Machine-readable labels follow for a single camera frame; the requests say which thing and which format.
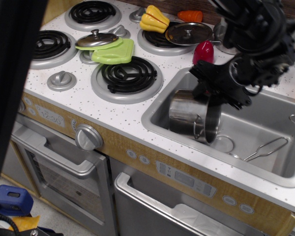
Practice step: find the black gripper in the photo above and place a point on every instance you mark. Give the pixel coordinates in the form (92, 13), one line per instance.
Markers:
(226, 83)

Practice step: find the steel pot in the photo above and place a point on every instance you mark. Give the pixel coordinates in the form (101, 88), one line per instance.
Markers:
(197, 119)

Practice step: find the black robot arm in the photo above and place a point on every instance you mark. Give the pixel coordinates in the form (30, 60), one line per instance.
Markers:
(265, 39)

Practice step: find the flat steel pot lid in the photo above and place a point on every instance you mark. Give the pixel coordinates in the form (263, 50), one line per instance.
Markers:
(187, 34)

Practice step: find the grey sink basin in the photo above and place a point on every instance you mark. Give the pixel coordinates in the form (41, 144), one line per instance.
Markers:
(240, 132)

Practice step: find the domed steel pot lid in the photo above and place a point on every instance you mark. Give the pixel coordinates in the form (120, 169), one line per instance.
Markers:
(97, 38)

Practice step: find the red toy cup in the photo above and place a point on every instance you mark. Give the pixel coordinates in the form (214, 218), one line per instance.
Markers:
(203, 52)

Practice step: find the small steel saucepan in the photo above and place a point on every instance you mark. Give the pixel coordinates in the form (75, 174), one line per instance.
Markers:
(219, 31)

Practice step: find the front right black burner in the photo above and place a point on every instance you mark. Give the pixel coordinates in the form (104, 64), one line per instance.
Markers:
(127, 83)

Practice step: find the black burner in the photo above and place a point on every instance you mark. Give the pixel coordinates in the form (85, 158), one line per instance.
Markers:
(93, 14)
(157, 44)
(53, 48)
(127, 83)

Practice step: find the back right black burner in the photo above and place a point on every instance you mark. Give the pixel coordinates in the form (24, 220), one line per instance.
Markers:
(157, 44)

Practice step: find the orange toy carrot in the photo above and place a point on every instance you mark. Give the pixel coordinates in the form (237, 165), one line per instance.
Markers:
(191, 16)

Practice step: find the yellow toy bell pepper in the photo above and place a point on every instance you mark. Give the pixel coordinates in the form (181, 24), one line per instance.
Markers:
(154, 20)

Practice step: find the green plastic cutting board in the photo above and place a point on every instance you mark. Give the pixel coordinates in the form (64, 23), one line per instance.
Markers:
(122, 53)

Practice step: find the grey back stove knob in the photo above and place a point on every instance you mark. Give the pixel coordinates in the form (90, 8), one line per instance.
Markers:
(136, 15)

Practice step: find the grey stove knob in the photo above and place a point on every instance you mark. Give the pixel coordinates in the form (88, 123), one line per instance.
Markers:
(61, 81)
(121, 31)
(136, 15)

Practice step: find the grey middle stove knob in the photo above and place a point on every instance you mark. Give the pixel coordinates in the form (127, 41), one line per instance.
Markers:
(121, 31)

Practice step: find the grey knob under board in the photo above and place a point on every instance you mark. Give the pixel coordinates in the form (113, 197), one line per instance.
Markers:
(85, 57)

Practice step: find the right oven dial knob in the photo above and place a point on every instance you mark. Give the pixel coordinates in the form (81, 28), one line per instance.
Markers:
(87, 138)

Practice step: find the oven dial knob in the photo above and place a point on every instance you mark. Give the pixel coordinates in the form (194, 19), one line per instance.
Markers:
(21, 107)
(87, 138)

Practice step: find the back left black burner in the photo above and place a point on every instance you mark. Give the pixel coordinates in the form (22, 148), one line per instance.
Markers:
(93, 14)

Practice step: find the grey front stove knob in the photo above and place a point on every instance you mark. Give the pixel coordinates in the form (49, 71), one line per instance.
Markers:
(61, 81)

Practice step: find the front left black burner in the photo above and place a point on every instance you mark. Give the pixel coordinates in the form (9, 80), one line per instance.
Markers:
(53, 48)

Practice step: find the left oven dial knob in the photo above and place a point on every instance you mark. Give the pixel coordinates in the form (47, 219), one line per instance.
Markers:
(21, 107)

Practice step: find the blue clamp tool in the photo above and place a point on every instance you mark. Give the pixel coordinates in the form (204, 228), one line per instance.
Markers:
(15, 201)

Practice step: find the yellow tape piece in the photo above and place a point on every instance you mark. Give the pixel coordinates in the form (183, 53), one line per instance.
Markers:
(25, 223)

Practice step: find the wire utensil in sink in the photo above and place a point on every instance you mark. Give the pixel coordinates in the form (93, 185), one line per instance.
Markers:
(264, 150)

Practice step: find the dishwasher door with handle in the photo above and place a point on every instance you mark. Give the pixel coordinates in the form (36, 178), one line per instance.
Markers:
(148, 207)

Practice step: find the oven door with handle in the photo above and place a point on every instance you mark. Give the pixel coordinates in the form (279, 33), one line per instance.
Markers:
(75, 181)

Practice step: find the black foreground post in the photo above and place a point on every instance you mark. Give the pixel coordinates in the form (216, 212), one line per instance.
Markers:
(20, 22)

